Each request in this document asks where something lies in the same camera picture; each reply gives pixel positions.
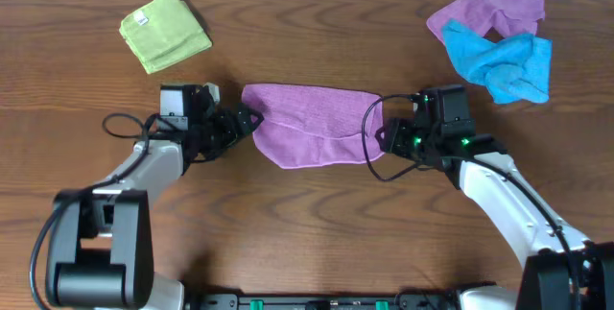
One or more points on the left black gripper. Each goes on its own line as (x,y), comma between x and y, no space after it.
(230,125)

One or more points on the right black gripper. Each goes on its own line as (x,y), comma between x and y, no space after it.
(393,141)

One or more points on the purple microfiber cloth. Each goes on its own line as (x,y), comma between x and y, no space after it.
(310,126)

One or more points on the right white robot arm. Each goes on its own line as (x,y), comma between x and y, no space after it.
(562,267)

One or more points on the folded green cloth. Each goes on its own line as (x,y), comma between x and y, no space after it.
(163,33)

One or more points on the crumpled blue cloth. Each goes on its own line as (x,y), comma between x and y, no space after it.
(513,69)

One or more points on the purple cloth at back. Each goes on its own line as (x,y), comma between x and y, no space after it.
(507,17)

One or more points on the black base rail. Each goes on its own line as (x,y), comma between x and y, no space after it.
(407,301)

